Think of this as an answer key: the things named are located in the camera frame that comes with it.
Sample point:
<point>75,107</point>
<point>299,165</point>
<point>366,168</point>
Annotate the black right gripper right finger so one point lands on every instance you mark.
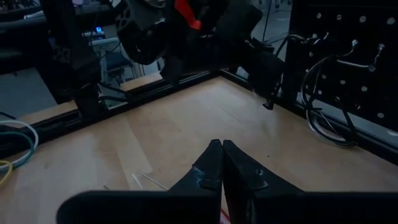
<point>295,207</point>

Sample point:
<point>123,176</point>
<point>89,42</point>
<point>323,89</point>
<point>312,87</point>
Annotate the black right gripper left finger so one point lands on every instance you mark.
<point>140,207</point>

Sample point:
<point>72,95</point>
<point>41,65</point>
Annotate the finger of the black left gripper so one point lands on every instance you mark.
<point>244,18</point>
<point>265,71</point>

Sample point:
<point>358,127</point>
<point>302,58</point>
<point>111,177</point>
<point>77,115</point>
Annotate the steel double pegboard hook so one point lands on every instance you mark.
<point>308,39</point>
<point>354,64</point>

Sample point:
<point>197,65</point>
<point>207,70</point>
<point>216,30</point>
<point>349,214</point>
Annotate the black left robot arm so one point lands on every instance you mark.
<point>71,62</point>

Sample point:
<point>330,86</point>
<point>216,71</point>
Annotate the black pegboard tool cart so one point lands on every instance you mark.
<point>357,28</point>

